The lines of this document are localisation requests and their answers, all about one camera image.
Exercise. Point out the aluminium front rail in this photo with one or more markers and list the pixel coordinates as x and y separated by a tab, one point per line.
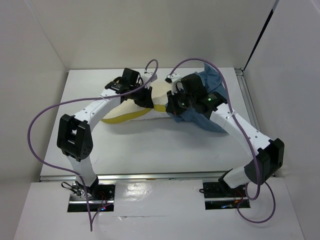
161	176

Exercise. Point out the cream pillow with yellow band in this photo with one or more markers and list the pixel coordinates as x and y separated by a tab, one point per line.
129	111

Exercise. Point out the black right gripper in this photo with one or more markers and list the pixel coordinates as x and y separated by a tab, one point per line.
171	105

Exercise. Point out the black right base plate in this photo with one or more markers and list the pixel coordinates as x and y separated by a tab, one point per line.
216	199

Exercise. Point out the blue fabric pillowcase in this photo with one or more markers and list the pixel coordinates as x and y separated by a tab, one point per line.
213	83

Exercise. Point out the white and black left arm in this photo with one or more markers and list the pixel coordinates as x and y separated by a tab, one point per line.
75	131

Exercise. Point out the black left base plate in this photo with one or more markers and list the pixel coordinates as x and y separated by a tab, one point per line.
102	200

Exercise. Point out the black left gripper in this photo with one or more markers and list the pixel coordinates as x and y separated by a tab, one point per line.
147	101

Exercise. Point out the black vertical corner post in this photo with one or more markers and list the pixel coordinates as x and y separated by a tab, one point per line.
269	17

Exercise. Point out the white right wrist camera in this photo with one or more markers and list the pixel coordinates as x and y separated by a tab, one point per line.
173	79

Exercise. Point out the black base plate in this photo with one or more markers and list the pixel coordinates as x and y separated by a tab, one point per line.
216	199
102	200

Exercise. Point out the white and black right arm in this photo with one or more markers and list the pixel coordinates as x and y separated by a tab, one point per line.
267	154

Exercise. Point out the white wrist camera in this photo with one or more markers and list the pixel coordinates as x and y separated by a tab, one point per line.
173	79
148	78

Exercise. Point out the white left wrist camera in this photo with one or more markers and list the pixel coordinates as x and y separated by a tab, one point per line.
148	78

